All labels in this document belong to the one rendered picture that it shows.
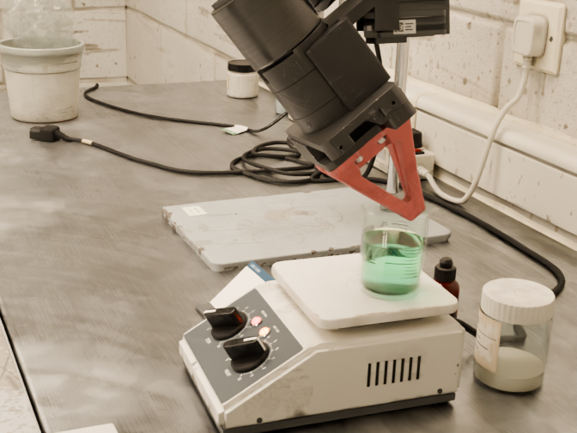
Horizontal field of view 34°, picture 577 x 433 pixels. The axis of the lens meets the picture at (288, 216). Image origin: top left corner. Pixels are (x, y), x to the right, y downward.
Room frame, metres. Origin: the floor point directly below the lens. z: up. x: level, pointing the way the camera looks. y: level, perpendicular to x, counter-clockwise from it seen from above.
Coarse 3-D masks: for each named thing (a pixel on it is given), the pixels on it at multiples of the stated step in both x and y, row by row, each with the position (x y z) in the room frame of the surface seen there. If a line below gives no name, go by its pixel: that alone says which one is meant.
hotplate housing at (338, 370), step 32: (256, 288) 0.74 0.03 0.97; (288, 320) 0.68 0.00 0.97; (416, 320) 0.68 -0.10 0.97; (448, 320) 0.68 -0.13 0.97; (320, 352) 0.63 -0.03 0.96; (352, 352) 0.64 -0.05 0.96; (384, 352) 0.65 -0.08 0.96; (416, 352) 0.66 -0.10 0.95; (448, 352) 0.67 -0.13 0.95; (256, 384) 0.62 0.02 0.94; (288, 384) 0.62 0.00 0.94; (320, 384) 0.63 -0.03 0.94; (352, 384) 0.64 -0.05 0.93; (384, 384) 0.65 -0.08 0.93; (416, 384) 0.66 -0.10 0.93; (448, 384) 0.67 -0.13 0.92; (224, 416) 0.61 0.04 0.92; (256, 416) 0.61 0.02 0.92; (288, 416) 0.62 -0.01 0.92; (320, 416) 0.64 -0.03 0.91; (352, 416) 0.64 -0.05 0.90
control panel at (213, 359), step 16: (240, 304) 0.73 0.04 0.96; (256, 304) 0.72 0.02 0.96; (272, 320) 0.69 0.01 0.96; (192, 336) 0.71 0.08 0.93; (208, 336) 0.70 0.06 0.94; (240, 336) 0.68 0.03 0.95; (272, 336) 0.67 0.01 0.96; (288, 336) 0.66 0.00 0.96; (192, 352) 0.69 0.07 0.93; (208, 352) 0.68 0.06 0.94; (224, 352) 0.67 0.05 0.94; (272, 352) 0.65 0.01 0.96; (288, 352) 0.64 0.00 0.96; (208, 368) 0.66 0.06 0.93; (224, 368) 0.65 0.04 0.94; (256, 368) 0.64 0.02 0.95; (272, 368) 0.63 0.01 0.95; (224, 384) 0.63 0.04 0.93; (240, 384) 0.63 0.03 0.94; (224, 400) 0.61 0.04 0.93
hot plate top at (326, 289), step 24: (288, 264) 0.75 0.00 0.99; (312, 264) 0.75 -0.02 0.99; (336, 264) 0.75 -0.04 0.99; (288, 288) 0.70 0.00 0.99; (312, 288) 0.70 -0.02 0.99; (336, 288) 0.70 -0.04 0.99; (432, 288) 0.70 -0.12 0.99; (312, 312) 0.65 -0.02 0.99; (336, 312) 0.65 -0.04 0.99; (360, 312) 0.65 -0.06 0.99; (384, 312) 0.66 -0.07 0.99; (408, 312) 0.66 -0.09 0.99; (432, 312) 0.67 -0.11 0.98
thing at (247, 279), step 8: (248, 272) 0.85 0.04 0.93; (240, 280) 0.85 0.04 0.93; (248, 280) 0.84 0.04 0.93; (256, 280) 0.83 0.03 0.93; (232, 288) 0.85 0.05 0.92; (240, 288) 0.84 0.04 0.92; (248, 288) 0.83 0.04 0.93; (224, 296) 0.84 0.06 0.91; (232, 296) 0.83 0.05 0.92; (224, 304) 0.83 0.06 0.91
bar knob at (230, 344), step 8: (256, 336) 0.65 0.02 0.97; (224, 344) 0.65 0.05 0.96; (232, 344) 0.65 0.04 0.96; (240, 344) 0.64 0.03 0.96; (248, 344) 0.64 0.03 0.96; (256, 344) 0.64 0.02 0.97; (264, 344) 0.65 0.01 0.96; (232, 352) 0.65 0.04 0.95; (240, 352) 0.65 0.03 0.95; (248, 352) 0.64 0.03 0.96; (256, 352) 0.64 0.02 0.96; (264, 352) 0.64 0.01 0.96; (232, 360) 0.65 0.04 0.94; (240, 360) 0.65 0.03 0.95; (248, 360) 0.64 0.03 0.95; (256, 360) 0.64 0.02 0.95; (232, 368) 0.64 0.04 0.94; (240, 368) 0.64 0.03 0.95; (248, 368) 0.64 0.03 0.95
